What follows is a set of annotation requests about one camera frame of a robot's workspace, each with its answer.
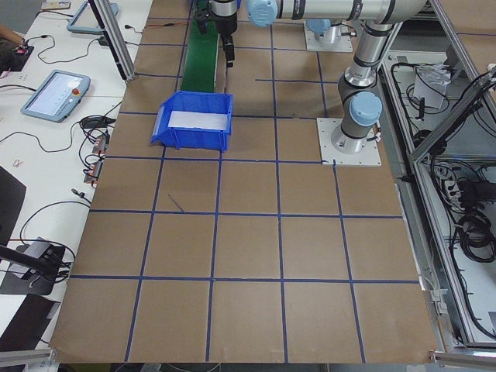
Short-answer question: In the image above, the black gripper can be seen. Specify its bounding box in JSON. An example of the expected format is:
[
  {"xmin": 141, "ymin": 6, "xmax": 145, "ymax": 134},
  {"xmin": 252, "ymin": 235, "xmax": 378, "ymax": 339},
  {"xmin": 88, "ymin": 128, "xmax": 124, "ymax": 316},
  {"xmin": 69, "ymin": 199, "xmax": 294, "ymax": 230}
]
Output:
[{"xmin": 211, "ymin": 0, "xmax": 237, "ymax": 68}]

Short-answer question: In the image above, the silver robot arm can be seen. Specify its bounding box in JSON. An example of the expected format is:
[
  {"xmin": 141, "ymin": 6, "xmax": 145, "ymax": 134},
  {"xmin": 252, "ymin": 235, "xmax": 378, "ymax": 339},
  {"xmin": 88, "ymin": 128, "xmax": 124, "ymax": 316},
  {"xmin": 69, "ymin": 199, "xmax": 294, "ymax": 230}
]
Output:
[
  {"xmin": 305, "ymin": 19, "xmax": 348, "ymax": 45},
  {"xmin": 195, "ymin": 1, "xmax": 425, "ymax": 107}
]

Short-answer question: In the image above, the green conveyor belt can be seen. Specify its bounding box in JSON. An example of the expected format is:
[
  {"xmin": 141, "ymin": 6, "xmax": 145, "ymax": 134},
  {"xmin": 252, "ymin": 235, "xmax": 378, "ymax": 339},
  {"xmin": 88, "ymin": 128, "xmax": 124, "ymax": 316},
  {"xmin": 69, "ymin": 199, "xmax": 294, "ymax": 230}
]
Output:
[{"xmin": 181, "ymin": 19, "xmax": 219, "ymax": 93}]

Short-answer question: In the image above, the blue source bin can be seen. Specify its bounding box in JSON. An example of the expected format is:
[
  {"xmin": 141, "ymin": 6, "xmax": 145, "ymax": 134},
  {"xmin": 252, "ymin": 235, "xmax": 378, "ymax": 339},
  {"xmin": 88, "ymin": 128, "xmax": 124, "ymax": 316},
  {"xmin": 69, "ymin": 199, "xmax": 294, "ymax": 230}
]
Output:
[{"xmin": 150, "ymin": 91, "xmax": 233, "ymax": 152}]

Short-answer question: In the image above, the white foam pad source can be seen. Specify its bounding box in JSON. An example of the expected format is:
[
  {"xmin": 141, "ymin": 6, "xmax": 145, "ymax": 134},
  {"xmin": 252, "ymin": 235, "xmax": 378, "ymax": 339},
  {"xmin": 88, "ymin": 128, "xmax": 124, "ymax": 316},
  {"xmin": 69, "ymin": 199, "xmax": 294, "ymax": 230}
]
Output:
[{"xmin": 168, "ymin": 111, "xmax": 229, "ymax": 130}]

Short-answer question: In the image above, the far teach pendant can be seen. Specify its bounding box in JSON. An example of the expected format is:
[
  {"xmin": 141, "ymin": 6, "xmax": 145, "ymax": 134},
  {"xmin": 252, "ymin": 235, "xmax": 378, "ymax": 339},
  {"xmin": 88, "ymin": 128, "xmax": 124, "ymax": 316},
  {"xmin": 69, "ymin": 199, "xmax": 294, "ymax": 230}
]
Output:
[{"xmin": 67, "ymin": 1, "xmax": 103, "ymax": 36}]

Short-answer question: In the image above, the teach pendant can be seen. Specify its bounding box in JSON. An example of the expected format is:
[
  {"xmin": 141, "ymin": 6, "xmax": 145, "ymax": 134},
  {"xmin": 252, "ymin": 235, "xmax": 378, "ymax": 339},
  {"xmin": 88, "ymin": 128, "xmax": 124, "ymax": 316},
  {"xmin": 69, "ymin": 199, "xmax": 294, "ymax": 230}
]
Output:
[
  {"xmin": 67, "ymin": 1, "xmax": 103, "ymax": 36},
  {"xmin": 20, "ymin": 70, "xmax": 91, "ymax": 122}
]

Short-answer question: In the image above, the near teach pendant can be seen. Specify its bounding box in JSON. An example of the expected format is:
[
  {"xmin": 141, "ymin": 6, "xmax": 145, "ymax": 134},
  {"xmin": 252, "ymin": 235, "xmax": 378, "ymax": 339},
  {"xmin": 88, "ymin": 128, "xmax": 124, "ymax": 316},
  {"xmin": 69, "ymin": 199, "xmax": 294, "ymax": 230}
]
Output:
[{"xmin": 20, "ymin": 70, "xmax": 91, "ymax": 122}]

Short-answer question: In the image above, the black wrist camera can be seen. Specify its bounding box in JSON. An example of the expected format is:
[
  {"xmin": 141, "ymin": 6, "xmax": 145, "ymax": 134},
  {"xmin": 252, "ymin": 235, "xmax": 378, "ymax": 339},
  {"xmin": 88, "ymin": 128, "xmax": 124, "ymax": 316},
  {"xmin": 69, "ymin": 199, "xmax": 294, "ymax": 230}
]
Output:
[{"xmin": 194, "ymin": 8, "xmax": 210, "ymax": 35}]

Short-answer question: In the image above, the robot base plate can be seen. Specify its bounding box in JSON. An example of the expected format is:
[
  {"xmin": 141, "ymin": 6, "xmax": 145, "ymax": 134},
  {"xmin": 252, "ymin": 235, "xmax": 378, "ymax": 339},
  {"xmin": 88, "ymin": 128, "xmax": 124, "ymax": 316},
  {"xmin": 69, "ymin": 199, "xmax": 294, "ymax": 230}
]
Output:
[
  {"xmin": 304, "ymin": 19, "xmax": 353, "ymax": 53},
  {"xmin": 317, "ymin": 118, "xmax": 382, "ymax": 167}
]

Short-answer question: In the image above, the aluminium frame post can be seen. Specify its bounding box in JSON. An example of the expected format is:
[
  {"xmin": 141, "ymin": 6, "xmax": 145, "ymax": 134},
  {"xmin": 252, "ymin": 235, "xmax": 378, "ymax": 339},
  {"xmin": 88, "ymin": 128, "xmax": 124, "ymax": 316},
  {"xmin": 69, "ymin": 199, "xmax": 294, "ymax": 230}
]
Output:
[{"xmin": 88, "ymin": 0, "xmax": 136, "ymax": 81}]

